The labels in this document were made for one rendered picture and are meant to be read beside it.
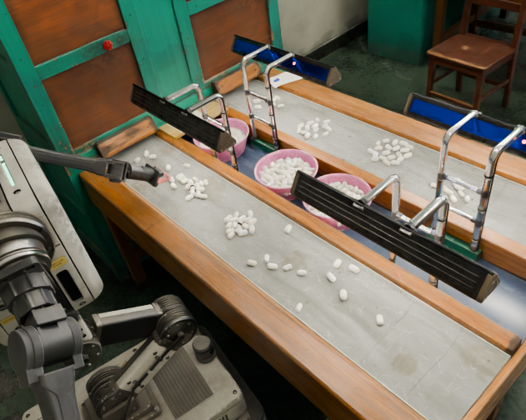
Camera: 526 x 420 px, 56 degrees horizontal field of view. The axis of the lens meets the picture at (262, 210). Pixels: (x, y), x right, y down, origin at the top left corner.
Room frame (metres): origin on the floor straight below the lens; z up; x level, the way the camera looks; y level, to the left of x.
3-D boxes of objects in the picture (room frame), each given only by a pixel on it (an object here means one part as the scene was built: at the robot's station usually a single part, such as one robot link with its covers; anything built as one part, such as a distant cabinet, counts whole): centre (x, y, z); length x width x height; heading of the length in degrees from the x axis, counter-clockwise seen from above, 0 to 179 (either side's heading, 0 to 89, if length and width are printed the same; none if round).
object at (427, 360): (1.33, 0.06, 0.73); 1.81 x 0.30 x 0.02; 35
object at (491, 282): (0.93, -0.30, 1.08); 0.62 x 0.08 x 0.07; 35
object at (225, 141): (1.72, 0.26, 1.08); 0.62 x 0.08 x 0.07; 35
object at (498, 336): (1.44, -0.09, 0.71); 1.81 x 0.05 x 0.11; 35
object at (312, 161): (1.66, -0.13, 0.72); 0.27 x 0.27 x 0.10
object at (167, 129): (2.20, 0.25, 0.77); 0.33 x 0.15 x 0.01; 125
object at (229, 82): (2.44, 0.01, 0.83); 0.30 x 0.06 x 0.07; 125
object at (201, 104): (1.76, 0.19, 0.90); 0.20 x 0.19 x 0.45; 35
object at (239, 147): (2.02, 0.13, 0.72); 0.27 x 0.27 x 0.10
